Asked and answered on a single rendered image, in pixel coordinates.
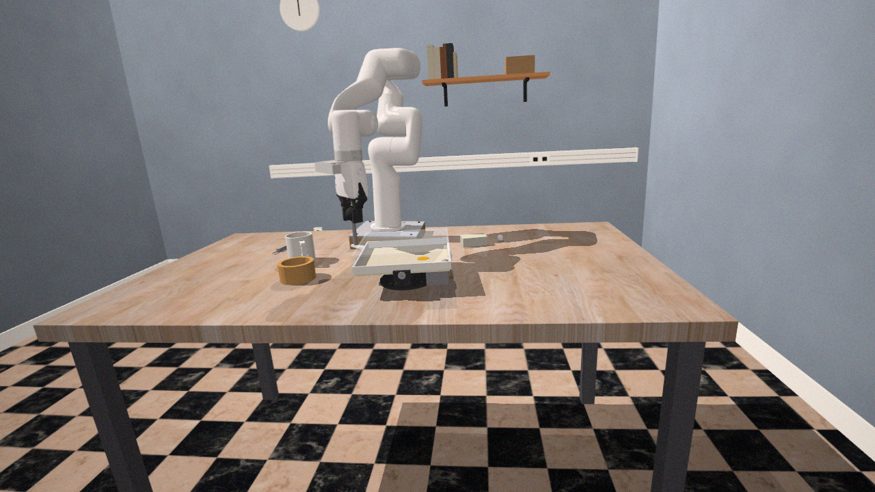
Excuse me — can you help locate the grey mug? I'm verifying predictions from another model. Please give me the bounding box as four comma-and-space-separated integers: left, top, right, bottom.
285, 232, 316, 261

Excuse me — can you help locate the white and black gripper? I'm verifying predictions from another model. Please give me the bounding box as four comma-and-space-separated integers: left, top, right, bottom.
335, 160, 368, 223

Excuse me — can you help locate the tan hollow ring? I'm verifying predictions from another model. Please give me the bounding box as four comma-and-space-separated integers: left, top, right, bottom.
278, 256, 316, 285

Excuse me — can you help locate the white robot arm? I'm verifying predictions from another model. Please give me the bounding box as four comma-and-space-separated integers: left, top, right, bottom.
314, 48, 422, 232

